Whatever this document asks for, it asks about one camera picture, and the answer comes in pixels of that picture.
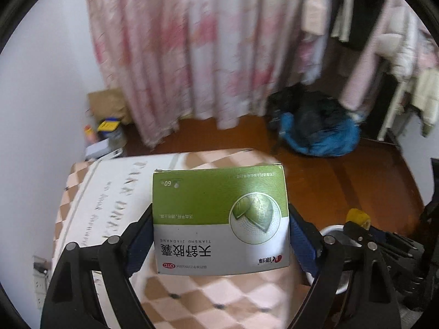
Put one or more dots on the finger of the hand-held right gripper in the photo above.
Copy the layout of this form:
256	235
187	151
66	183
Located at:
398	238
394	248

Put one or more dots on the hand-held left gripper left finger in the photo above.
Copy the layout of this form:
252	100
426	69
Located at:
139	243

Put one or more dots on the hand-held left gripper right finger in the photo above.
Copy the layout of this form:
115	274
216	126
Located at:
301	243

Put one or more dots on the green and white medicine box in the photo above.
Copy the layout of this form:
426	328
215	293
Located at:
219	212

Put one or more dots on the checkered tablecloth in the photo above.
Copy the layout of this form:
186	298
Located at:
205	294

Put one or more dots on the black plug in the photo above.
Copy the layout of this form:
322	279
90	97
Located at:
41	265

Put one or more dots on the white flat box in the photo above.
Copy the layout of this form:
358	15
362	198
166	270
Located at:
99	149

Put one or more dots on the blue cloth pile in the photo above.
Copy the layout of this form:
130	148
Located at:
329	140

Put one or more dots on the white power strip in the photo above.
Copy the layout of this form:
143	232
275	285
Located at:
39	282

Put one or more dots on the jar with blue yellow lid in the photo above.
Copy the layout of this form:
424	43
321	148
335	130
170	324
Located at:
113	135

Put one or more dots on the small orange bottle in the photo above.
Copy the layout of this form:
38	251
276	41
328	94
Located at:
90	134

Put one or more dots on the cream hanging garment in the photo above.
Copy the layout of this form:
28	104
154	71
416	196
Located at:
425	102

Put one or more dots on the brown cardboard box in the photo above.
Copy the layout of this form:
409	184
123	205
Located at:
106	104

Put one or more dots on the light blue hanging garment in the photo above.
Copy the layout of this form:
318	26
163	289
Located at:
315	58

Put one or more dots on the white puffer jacket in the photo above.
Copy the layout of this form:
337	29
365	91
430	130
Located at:
401	51

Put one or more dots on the pink floral curtain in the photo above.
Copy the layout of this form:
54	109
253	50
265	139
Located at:
188	41

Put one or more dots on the black garment white stripes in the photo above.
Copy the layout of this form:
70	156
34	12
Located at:
358	13

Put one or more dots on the cream hanging paper bag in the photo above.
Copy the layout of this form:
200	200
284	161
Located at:
315	7

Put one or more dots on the white clothes rack post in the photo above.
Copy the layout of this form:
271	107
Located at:
389	116

